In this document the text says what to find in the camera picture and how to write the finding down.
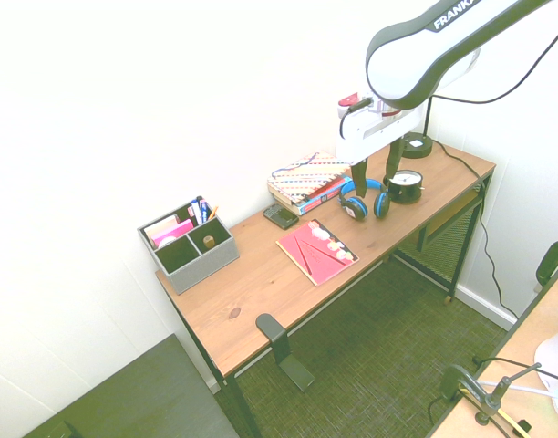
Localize black lamp cable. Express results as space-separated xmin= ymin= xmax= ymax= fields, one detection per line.
xmin=430 ymin=138 xmax=520 ymax=321

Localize grey fabric desk organizer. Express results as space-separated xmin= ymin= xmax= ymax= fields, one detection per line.
xmin=137 ymin=203 xmax=241 ymax=295

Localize dark grey cabinet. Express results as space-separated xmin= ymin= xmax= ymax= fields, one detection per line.
xmin=21 ymin=332 xmax=242 ymax=438

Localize yellow strip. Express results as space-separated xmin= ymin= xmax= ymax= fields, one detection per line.
xmin=460 ymin=387 xmax=532 ymax=438

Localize blue and red book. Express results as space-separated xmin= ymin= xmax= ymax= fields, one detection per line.
xmin=295 ymin=174 xmax=355 ymax=217

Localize black calculator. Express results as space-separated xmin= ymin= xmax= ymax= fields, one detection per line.
xmin=262 ymin=203 xmax=300 ymax=230

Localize beige paperback book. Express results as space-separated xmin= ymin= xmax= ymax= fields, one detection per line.
xmin=270 ymin=185 xmax=307 ymax=210

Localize blue and black headphones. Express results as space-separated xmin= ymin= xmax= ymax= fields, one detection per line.
xmin=336 ymin=177 xmax=391 ymax=224

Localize pink notepad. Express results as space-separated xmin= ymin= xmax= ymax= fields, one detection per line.
xmin=150 ymin=218 xmax=195 ymax=250

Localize pink book with stickers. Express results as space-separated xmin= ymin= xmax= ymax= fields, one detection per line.
xmin=275 ymin=218 xmax=360 ymax=287

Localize white round base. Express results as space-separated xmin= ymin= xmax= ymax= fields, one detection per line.
xmin=533 ymin=309 xmax=558 ymax=408

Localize black metal headphone hanger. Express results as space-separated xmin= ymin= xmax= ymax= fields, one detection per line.
xmin=255 ymin=313 xmax=316 ymax=393

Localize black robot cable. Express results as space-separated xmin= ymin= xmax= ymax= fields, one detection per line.
xmin=429 ymin=7 xmax=558 ymax=106

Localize wooden desk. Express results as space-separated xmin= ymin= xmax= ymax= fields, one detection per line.
xmin=154 ymin=163 xmax=498 ymax=438

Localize black desk lamp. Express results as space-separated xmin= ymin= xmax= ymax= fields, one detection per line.
xmin=398 ymin=95 xmax=435 ymax=161

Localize black alarm clock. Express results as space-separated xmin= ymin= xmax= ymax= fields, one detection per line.
xmin=382 ymin=169 xmax=428 ymax=206

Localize black table clamp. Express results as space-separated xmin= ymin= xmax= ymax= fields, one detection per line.
xmin=426 ymin=363 xmax=483 ymax=426
xmin=534 ymin=240 xmax=558 ymax=294

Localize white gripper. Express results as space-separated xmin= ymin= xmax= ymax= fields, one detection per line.
xmin=336 ymin=107 xmax=427 ymax=198

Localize beige notepad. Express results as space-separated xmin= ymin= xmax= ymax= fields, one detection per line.
xmin=143 ymin=214 xmax=180 ymax=244

